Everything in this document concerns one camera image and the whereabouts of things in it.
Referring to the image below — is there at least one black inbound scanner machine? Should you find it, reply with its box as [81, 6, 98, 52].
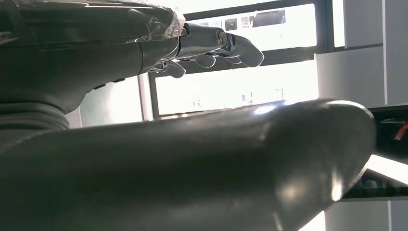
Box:
[343, 104, 408, 201]

